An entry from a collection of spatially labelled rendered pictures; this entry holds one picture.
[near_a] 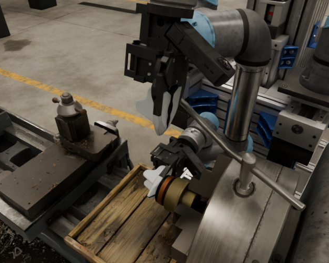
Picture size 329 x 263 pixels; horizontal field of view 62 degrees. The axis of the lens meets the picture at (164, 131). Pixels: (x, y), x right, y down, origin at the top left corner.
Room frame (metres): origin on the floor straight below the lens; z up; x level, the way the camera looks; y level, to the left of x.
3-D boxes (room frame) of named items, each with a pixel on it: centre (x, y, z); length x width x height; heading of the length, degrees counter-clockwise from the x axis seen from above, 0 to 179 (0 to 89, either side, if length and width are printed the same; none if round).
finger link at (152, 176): (0.46, 0.03, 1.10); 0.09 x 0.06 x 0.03; 147
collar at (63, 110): (0.73, 0.30, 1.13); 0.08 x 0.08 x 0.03
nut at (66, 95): (0.73, 0.30, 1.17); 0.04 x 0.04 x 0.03
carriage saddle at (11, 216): (0.69, 0.39, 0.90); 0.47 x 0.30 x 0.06; 148
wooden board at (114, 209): (0.48, 0.06, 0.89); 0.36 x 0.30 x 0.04; 148
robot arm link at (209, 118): (0.68, -0.12, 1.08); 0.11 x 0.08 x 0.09; 147
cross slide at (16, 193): (0.68, 0.34, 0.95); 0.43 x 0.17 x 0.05; 148
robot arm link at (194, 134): (0.62, -0.08, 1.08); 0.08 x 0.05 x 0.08; 57
